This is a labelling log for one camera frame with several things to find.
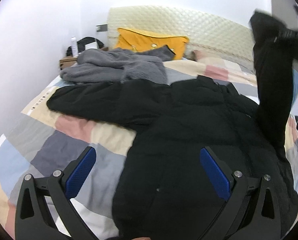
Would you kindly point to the black bag on nightstand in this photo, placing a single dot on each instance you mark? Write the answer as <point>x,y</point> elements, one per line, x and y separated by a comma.
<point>86,43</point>

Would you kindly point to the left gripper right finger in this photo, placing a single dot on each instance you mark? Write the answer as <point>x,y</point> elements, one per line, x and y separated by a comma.
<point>251,209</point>

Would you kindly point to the cream quilted headboard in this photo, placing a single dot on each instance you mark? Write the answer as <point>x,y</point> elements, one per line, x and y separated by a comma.
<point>204,30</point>

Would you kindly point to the white spray bottle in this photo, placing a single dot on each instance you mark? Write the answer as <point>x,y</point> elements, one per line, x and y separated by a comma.
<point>74,46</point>

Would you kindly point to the wooden nightstand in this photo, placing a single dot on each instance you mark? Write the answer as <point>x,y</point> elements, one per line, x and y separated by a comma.
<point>69,61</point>

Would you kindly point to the yellow pillow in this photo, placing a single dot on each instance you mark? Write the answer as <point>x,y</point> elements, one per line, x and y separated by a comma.
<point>142,40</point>

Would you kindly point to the black puffer jacket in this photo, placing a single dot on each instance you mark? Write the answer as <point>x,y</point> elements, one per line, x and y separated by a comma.
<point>163,191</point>

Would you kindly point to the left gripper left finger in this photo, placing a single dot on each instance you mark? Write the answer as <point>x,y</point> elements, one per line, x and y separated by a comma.
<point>33,217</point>

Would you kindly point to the grey fleece garment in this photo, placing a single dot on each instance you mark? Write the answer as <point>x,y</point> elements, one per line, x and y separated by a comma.
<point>119,65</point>

